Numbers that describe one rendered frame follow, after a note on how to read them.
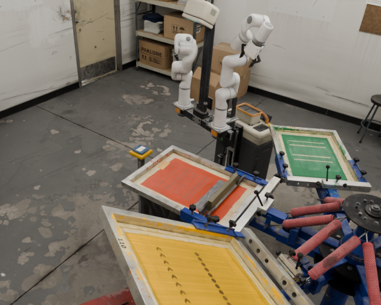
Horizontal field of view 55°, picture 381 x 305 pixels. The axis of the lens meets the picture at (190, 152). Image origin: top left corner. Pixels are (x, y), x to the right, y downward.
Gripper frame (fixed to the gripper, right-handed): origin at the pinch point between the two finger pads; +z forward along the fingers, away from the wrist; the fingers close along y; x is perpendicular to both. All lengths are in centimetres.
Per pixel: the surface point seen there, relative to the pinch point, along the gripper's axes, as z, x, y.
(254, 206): 41, 41, -73
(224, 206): 57, 47, -60
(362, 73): 103, -334, -20
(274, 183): 44, 12, -69
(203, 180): 68, 37, -36
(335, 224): 2, 43, -107
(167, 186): 73, 60, -24
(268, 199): 36, 33, -75
